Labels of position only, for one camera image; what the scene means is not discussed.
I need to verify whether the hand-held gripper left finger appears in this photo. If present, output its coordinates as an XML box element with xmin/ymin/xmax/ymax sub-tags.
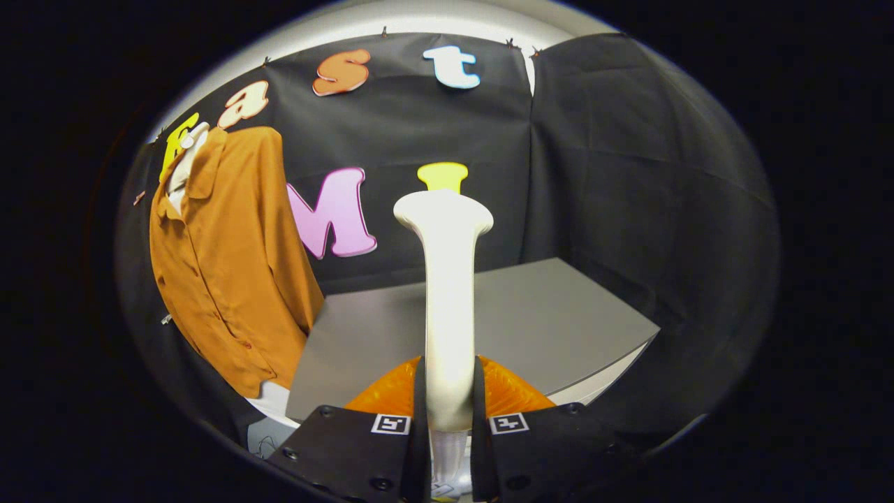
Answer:
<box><xmin>265</xmin><ymin>355</ymin><xmax>432</xmax><ymax>503</ymax></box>

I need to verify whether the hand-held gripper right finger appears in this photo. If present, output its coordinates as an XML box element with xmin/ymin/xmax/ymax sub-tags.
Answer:
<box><xmin>469</xmin><ymin>355</ymin><xmax>643</xmax><ymax>503</ymax></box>

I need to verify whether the white garment steamer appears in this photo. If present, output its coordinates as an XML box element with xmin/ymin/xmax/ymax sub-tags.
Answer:
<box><xmin>393</xmin><ymin>189</ymin><xmax>494</xmax><ymax>435</ymax></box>

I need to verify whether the orange-brown button shirt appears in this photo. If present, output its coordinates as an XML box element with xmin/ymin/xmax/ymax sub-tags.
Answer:
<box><xmin>149</xmin><ymin>126</ymin><xmax>326</xmax><ymax>399</ymax></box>

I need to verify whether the grey cabinet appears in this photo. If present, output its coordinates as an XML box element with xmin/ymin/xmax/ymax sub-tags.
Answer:
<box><xmin>286</xmin><ymin>257</ymin><xmax>661</xmax><ymax>427</ymax></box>

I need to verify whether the black backdrop cloth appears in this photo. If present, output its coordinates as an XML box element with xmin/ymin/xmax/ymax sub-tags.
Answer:
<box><xmin>115</xmin><ymin>31</ymin><xmax>779</xmax><ymax>458</ymax></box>

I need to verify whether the white mannequin torso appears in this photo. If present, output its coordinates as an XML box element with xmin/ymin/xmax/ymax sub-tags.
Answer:
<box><xmin>166</xmin><ymin>122</ymin><xmax>298</xmax><ymax>428</ymax></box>

